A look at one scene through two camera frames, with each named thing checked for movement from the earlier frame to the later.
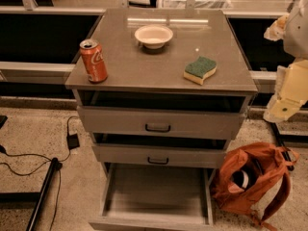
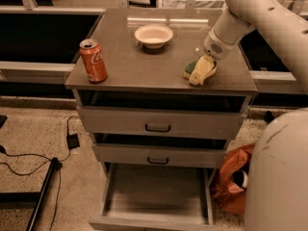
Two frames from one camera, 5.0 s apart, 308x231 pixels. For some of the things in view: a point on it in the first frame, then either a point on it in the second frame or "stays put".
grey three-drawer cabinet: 161,92 stays put
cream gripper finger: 292,91 -> 205,66
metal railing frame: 31,9 stays put
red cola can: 93,60 stays put
